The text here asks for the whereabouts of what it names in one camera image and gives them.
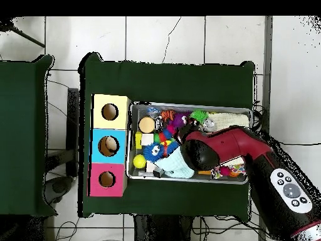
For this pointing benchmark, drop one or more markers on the wooden box with three holes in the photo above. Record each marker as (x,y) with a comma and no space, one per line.
(98,146)

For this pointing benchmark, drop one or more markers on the green cloth side table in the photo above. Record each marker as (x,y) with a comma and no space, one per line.
(22,135)

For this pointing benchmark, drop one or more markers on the clear mesh bin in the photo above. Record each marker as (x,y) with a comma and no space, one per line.
(131,173)

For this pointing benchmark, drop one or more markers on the large green spiky ball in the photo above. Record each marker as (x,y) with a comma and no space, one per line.
(198,115)

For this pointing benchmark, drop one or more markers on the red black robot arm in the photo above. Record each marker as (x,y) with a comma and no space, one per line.
(241,145)

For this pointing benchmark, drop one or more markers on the round wooden disc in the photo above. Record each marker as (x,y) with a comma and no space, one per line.
(147,124)

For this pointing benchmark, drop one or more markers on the yellow ball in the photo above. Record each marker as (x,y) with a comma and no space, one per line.
(139,161)

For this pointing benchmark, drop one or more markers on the cream waffle cloth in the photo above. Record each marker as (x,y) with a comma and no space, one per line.
(233,119)

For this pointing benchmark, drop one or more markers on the yellow block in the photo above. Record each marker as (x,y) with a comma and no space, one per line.
(138,140)

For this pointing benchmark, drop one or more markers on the orange tiger striped toy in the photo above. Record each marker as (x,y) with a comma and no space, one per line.
(167,115)

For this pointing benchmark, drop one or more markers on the purple spiky ball with eyes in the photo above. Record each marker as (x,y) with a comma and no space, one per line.
(179,119)

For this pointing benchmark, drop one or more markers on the mint green knit cloth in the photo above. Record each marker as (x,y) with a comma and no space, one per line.
(176,166)

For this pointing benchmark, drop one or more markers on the blue fuzzy ball with eyes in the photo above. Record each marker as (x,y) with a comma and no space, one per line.
(152,151)

